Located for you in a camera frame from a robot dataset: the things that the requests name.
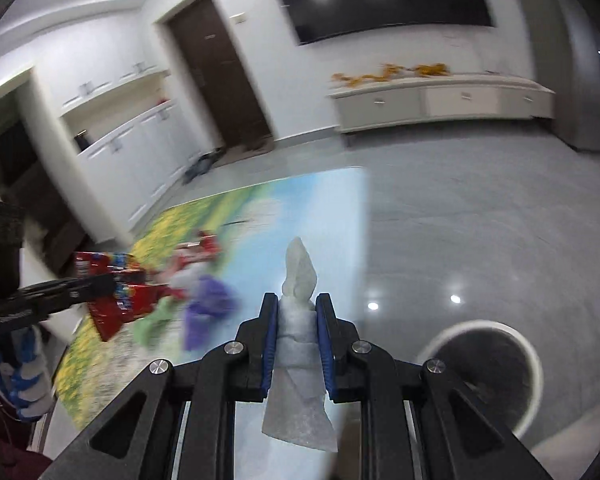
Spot white wall cabinets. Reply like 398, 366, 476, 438
60, 67, 191, 231

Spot landscape printed table cover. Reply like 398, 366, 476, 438
55, 165, 371, 421

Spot purple snack packet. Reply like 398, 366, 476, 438
184, 275, 241, 351

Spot dark bag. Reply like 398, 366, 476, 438
184, 147, 226, 181

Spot person's left forearm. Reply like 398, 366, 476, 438
0, 365, 53, 480

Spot orange garland decoration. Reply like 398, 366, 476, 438
330, 62, 451, 86

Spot white round waste bin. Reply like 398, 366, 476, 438
420, 321, 543, 436

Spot low white sideboard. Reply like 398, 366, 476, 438
327, 72, 556, 136

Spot brown wooden door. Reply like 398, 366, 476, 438
169, 0, 273, 151

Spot white tissue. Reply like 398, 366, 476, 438
261, 236, 339, 453

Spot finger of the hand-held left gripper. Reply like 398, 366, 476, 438
21, 275, 117, 315

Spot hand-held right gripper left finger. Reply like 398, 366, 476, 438
40, 292, 281, 480

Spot red snack packet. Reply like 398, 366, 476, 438
75, 251, 178, 342

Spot tall grey cabinet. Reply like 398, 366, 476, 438
555, 0, 600, 156

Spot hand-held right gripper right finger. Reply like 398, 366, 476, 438
315, 292, 556, 480

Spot large black wall screen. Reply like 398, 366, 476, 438
262, 0, 496, 46

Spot person's left hand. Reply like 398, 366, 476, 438
0, 326, 54, 422

